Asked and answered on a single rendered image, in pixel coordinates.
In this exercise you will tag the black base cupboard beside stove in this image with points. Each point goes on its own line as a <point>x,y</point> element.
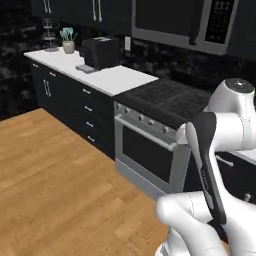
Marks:
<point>238,178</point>

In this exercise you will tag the white wall socket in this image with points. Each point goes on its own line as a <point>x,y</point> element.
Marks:
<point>127,43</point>

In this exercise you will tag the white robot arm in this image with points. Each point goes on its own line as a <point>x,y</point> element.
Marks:
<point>233,133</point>

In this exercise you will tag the steel stove knob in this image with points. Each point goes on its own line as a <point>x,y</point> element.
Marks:
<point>117,106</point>
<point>127,110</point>
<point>151,122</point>
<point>165,130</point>
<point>140,117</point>

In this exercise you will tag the black wall cupboards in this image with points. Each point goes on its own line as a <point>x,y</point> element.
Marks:
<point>76,13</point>

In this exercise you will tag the black coffee machine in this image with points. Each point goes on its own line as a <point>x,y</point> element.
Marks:
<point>101,51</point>

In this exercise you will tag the potted plant in beige pot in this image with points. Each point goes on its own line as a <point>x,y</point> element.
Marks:
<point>68,43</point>

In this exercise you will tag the steel microwave oven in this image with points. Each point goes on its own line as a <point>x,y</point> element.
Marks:
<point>166,20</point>

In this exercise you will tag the black base cupboards with drawers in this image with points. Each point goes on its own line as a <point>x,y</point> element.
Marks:
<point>66,96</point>

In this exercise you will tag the black glass oven door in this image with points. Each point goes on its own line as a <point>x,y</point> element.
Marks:
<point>146,153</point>

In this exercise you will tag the grey drip tray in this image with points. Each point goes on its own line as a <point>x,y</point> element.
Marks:
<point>85,68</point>

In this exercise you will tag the black wall cupboard beside microwave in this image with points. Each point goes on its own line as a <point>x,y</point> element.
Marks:
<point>245,26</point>

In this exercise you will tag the black and steel stove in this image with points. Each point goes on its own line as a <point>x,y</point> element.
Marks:
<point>166,100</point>

